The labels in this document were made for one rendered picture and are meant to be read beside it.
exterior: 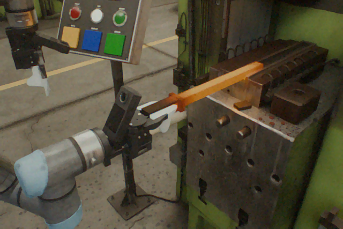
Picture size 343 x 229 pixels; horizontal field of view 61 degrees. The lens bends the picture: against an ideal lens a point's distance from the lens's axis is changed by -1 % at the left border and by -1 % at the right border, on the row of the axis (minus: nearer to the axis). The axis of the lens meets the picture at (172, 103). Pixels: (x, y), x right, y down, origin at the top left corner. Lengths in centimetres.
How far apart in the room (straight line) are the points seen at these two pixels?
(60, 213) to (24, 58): 49
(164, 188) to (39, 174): 136
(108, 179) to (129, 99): 140
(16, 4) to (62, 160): 48
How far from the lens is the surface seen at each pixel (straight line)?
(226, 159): 100
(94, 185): 195
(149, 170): 198
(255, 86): 88
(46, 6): 561
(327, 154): 103
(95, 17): 117
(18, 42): 95
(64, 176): 59
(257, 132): 86
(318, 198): 114
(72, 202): 64
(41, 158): 58
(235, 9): 111
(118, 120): 61
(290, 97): 85
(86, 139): 60
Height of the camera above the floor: 138
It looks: 31 degrees down
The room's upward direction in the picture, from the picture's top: straight up
